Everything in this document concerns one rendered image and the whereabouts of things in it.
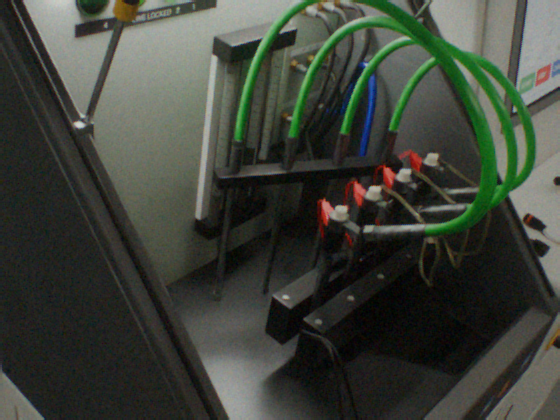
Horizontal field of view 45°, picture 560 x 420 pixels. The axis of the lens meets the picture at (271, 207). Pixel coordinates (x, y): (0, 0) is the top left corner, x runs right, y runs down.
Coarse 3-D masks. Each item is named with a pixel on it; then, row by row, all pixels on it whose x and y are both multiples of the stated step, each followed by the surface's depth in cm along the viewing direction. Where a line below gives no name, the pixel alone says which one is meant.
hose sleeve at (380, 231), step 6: (378, 228) 88; (384, 228) 87; (390, 228) 86; (396, 228) 86; (402, 228) 85; (408, 228) 84; (414, 228) 84; (420, 228) 83; (378, 234) 88; (384, 234) 87; (390, 234) 86; (396, 234) 86; (402, 234) 85; (408, 234) 84; (414, 234) 84; (420, 234) 83
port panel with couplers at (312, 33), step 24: (336, 0) 115; (312, 24) 114; (336, 24) 119; (288, 48) 112; (312, 48) 117; (288, 72) 116; (288, 96) 119; (312, 96) 125; (288, 120) 120; (312, 120) 129
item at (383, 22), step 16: (336, 32) 92; (352, 32) 90; (400, 32) 85; (320, 64) 96; (304, 80) 98; (304, 96) 100; (288, 144) 105; (288, 160) 106; (496, 160) 83; (496, 176) 83; (432, 224) 93
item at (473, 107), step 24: (312, 0) 82; (360, 0) 77; (384, 0) 76; (408, 24) 74; (264, 48) 90; (432, 48) 73; (456, 72) 73; (240, 120) 99; (480, 120) 73; (240, 144) 101; (480, 144) 73; (480, 192) 75
